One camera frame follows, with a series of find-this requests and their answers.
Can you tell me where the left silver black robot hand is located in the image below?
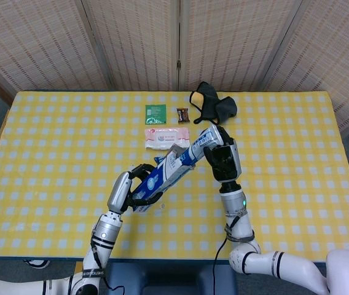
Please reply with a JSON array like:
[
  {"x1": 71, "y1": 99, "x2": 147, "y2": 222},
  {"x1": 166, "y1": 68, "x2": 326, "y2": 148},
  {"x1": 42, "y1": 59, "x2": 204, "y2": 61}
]
[{"x1": 106, "y1": 163, "x2": 165, "y2": 214}]

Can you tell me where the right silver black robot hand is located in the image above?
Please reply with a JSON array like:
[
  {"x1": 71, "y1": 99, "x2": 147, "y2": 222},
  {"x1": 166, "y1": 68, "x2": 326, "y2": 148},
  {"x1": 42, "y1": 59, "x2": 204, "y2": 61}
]
[{"x1": 203, "y1": 125, "x2": 243, "y2": 185}]

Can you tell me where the blue white toothpaste box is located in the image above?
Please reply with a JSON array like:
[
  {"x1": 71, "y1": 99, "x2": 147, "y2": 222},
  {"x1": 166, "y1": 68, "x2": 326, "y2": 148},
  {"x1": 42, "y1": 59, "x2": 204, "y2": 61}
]
[{"x1": 131, "y1": 144, "x2": 197, "y2": 214}]

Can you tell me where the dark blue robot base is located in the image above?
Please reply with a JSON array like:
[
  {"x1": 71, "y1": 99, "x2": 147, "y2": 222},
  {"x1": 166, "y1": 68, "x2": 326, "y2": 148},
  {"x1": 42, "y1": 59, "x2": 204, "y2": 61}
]
[{"x1": 105, "y1": 259, "x2": 238, "y2": 295}]

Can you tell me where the yellow white checkered tablecloth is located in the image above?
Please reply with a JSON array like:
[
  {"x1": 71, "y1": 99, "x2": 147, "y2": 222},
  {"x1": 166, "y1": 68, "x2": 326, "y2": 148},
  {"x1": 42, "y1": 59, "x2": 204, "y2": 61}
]
[{"x1": 0, "y1": 90, "x2": 349, "y2": 262}]

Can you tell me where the brown candy wrapper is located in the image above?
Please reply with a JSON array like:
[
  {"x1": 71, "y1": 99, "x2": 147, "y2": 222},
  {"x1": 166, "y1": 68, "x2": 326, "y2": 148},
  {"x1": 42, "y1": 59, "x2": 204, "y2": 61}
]
[{"x1": 176, "y1": 107, "x2": 190, "y2": 124}]

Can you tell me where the pink white wet wipes pack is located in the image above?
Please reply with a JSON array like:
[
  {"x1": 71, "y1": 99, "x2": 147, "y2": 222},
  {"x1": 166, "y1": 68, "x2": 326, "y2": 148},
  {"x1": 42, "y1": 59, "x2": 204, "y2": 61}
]
[{"x1": 144, "y1": 127, "x2": 191, "y2": 151}]

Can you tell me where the green sachet packet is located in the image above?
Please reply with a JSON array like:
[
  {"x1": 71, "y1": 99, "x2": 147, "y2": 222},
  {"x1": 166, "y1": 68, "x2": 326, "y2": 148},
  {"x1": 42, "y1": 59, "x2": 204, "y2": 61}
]
[{"x1": 144, "y1": 103, "x2": 167, "y2": 125}]

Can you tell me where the beige woven folding screen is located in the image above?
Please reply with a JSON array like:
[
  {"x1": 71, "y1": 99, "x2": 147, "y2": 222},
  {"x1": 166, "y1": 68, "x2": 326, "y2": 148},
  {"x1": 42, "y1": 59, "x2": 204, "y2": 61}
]
[{"x1": 0, "y1": 0, "x2": 349, "y2": 130}]

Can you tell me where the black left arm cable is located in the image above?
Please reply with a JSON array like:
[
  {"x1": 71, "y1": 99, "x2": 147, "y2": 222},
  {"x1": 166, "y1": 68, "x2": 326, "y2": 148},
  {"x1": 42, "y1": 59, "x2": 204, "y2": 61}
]
[{"x1": 90, "y1": 242, "x2": 126, "y2": 291}]

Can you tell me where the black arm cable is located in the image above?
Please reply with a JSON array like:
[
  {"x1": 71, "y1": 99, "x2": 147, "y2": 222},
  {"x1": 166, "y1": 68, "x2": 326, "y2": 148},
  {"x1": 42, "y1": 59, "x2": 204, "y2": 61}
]
[
  {"x1": 90, "y1": 242, "x2": 126, "y2": 291},
  {"x1": 213, "y1": 214, "x2": 243, "y2": 295}
]

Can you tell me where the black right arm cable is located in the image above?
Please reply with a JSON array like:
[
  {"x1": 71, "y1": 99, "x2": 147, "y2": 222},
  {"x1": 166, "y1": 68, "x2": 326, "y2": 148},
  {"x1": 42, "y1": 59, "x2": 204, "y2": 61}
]
[{"x1": 213, "y1": 214, "x2": 243, "y2": 295}]

